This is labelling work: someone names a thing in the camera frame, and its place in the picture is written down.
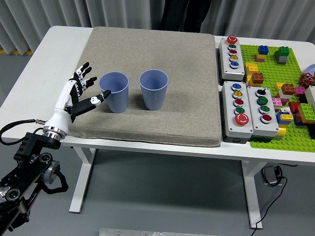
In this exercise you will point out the grey-brown fabric mat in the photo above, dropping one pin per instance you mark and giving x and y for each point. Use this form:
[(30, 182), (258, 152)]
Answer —
[(172, 73)]

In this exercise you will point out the green studded baseplate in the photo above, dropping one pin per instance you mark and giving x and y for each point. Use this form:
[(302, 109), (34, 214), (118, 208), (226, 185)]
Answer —
[(270, 71)]

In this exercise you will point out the white table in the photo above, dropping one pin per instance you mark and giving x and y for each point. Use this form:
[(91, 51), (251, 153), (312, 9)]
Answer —
[(233, 150)]

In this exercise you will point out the large green toy brick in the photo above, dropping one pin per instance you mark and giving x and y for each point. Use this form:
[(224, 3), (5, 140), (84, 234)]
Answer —
[(306, 111)]

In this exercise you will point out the red toy brick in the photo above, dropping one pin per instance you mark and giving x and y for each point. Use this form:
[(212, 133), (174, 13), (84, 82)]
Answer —
[(294, 107)]

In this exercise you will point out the white toy brick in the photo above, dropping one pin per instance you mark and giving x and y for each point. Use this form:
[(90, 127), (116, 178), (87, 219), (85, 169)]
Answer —
[(285, 96)]

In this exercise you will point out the small yellow toy brick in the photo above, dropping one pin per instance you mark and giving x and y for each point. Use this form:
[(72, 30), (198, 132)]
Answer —
[(261, 55), (249, 79)]

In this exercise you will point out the brown toy brick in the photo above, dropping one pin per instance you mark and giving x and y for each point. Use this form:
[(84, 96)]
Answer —
[(257, 78), (288, 88)]

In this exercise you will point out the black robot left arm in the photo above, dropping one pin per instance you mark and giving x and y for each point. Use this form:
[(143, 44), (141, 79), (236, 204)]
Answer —
[(27, 145)]

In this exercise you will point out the pale pleated curtain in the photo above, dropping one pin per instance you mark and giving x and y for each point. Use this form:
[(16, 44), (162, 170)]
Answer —
[(49, 12)]

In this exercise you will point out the pink toy brick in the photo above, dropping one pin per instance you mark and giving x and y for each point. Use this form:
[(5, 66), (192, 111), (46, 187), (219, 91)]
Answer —
[(259, 59), (299, 91), (276, 101)]

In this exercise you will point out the blue and yellow toy brick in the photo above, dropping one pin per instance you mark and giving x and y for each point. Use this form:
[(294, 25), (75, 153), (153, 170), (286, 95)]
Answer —
[(283, 119)]

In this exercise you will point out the red valve handwheel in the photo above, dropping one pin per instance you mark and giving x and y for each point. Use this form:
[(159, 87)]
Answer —
[(306, 79)]

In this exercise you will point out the person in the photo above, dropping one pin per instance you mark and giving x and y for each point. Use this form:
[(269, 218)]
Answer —
[(182, 14)]

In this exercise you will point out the white box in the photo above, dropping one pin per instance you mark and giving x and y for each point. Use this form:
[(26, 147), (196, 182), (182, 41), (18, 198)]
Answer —
[(311, 97)]

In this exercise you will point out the grey power adapter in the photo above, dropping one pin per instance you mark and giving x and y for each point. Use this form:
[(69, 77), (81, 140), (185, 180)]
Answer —
[(269, 174)]

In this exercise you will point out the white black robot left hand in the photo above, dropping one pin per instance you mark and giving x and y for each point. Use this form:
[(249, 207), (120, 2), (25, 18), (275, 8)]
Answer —
[(61, 98)]

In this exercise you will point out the grey four-button control box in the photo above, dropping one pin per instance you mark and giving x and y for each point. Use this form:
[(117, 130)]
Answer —
[(253, 110)]

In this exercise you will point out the grey toy brick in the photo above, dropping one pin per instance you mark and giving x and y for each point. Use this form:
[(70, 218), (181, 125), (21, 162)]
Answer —
[(283, 59)]

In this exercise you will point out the blue ribbed plastic cup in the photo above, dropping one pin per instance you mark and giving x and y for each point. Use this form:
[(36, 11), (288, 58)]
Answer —
[(118, 98), (155, 96)]

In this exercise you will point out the small green toy brick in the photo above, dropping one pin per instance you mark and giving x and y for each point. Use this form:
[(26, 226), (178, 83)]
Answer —
[(283, 50)]

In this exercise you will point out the grey five-button control box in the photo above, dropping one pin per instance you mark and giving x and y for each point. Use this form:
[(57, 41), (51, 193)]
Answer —
[(230, 110), (227, 70)]

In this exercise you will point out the pale blue bowl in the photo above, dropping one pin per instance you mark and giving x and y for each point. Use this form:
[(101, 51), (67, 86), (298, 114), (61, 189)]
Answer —
[(311, 70)]

